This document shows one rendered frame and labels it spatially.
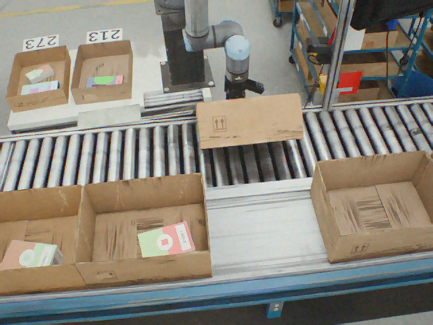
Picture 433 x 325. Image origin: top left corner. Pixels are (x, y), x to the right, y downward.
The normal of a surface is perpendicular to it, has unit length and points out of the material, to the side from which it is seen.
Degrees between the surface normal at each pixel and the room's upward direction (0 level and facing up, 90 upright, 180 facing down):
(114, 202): 89
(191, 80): 90
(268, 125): 44
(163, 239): 0
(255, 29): 0
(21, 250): 0
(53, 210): 89
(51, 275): 90
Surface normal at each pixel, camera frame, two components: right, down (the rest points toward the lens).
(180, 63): 0.16, 0.75
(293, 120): 0.06, 0.04
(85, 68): -0.04, -0.65
